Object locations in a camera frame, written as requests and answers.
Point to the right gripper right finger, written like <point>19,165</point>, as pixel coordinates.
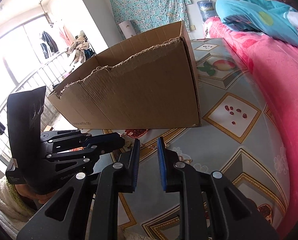
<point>211,207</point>

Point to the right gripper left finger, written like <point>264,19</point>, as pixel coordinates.
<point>87,206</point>

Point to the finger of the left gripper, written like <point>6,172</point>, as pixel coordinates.
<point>111,138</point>
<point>98,150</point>

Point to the left hand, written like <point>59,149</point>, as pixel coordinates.
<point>25,191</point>

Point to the white fleece sleeve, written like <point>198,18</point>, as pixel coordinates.
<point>14,211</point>

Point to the brown cardboard box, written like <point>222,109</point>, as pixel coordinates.
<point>148,81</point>

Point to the fruit pattern tablecloth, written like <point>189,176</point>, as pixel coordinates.
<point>236,136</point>

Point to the wheelchair with clothes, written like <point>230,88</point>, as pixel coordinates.
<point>80,50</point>

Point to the rolled pink mat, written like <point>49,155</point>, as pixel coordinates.
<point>127,29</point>

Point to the pink floral blanket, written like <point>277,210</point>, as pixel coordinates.
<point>274,66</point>

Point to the blue water jug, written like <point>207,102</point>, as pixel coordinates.
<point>207,9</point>

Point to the blue floral quilt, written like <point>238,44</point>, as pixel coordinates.
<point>274,18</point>

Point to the floral wall curtain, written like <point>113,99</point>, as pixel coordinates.
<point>145,15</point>

